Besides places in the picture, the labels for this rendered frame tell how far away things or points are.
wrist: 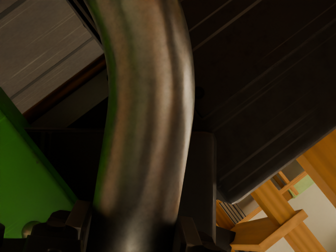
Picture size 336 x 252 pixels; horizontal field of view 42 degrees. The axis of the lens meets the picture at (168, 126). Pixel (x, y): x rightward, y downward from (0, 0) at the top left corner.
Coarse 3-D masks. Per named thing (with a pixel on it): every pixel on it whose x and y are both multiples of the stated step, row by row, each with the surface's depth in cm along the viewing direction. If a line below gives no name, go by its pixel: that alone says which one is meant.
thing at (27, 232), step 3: (27, 222) 19; (30, 222) 19; (33, 222) 19; (36, 222) 19; (39, 222) 19; (24, 225) 19; (27, 225) 19; (30, 225) 19; (24, 228) 19; (27, 228) 19; (30, 228) 19; (21, 231) 19; (24, 231) 19; (27, 231) 19; (30, 231) 19; (21, 234) 19; (24, 234) 19; (27, 234) 19; (24, 237) 19
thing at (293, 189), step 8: (272, 176) 918; (280, 176) 877; (304, 176) 879; (280, 184) 912; (288, 184) 865; (296, 184) 875; (304, 184) 875; (280, 192) 860; (288, 192) 872; (296, 192) 865; (216, 200) 851; (256, 208) 850; (248, 216) 846
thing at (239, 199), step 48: (192, 0) 27; (240, 0) 27; (288, 0) 26; (192, 48) 26; (240, 48) 26; (288, 48) 26; (240, 96) 26; (288, 96) 26; (240, 144) 25; (288, 144) 25; (240, 192) 25
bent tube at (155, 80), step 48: (96, 0) 14; (144, 0) 14; (144, 48) 14; (144, 96) 14; (192, 96) 15; (144, 144) 14; (96, 192) 15; (144, 192) 14; (96, 240) 14; (144, 240) 14
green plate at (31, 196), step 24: (0, 96) 25; (0, 120) 19; (24, 120) 26; (0, 144) 19; (24, 144) 19; (0, 168) 19; (24, 168) 19; (48, 168) 19; (0, 192) 19; (24, 192) 19; (48, 192) 19; (72, 192) 20; (0, 216) 19; (24, 216) 19; (48, 216) 19
